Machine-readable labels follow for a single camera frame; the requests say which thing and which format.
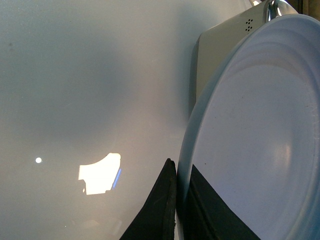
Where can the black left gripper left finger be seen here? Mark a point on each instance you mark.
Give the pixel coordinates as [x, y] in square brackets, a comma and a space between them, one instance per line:
[156, 219]

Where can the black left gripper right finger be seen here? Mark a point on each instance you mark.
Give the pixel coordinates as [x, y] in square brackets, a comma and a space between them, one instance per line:
[208, 217]

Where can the light blue plate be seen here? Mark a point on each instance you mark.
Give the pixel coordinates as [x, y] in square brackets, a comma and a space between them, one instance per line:
[254, 132]

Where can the white chrome two-slot toaster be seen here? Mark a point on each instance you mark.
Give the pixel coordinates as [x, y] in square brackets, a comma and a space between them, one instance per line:
[214, 44]

